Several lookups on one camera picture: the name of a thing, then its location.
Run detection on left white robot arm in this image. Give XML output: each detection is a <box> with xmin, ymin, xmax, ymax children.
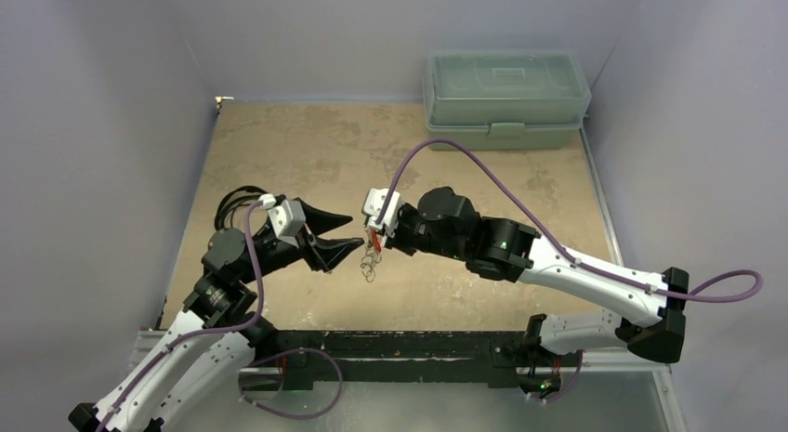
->
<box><xmin>68</xmin><ymin>186</ymin><xmax>363</xmax><ymax>431</ymax></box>

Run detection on metal keyring plate with rings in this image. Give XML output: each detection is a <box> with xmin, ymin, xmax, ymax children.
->
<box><xmin>360</xmin><ymin>230</ymin><xmax>382</xmax><ymax>282</ymax></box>

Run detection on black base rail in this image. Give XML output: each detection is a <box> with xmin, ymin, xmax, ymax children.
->
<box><xmin>270</xmin><ymin>329</ymin><xmax>583</xmax><ymax>390</ymax></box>

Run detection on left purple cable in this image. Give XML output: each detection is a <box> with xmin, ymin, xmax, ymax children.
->
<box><xmin>95</xmin><ymin>198</ymin><xmax>344</xmax><ymax>432</ymax></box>

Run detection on aluminium frame extrusion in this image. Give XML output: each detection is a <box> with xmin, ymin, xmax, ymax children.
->
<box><xmin>125</xmin><ymin>330</ymin><xmax>672</xmax><ymax>374</ymax></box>

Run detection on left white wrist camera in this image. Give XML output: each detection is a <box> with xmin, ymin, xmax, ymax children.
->
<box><xmin>257</xmin><ymin>193</ymin><xmax>306</xmax><ymax>247</ymax></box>

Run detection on green plastic storage box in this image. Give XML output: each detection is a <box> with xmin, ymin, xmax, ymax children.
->
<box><xmin>423</xmin><ymin>49</ymin><xmax>592</xmax><ymax>151</ymax></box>

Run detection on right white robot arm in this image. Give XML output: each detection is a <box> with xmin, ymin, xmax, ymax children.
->
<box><xmin>365</xmin><ymin>187</ymin><xmax>689</xmax><ymax>364</ymax></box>

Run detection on red-headed key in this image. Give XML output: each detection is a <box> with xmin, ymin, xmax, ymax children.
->
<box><xmin>367</xmin><ymin>229</ymin><xmax>382</xmax><ymax>254</ymax></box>

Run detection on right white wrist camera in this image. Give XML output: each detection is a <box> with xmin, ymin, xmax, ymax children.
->
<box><xmin>361</xmin><ymin>188</ymin><xmax>404</xmax><ymax>238</ymax></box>

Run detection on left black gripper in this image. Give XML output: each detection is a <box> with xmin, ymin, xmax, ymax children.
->
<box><xmin>239</xmin><ymin>198</ymin><xmax>363</xmax><ymax>283</ymax></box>

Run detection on coiled black cable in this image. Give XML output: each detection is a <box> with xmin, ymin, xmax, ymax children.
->
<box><xmin>213</xmin><ymin>184</ymin><xmax>272</xmax><ymax>233</ymax></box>

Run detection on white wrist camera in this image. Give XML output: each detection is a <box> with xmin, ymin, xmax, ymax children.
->
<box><xmin>257</xmin><ymin>193</ymin><xmax>306</xmax><ymax>247</ymax></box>
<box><xmin>361</xmin><ymin>188</ymin><xmax>404</xmax><ymax>238</ymax></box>

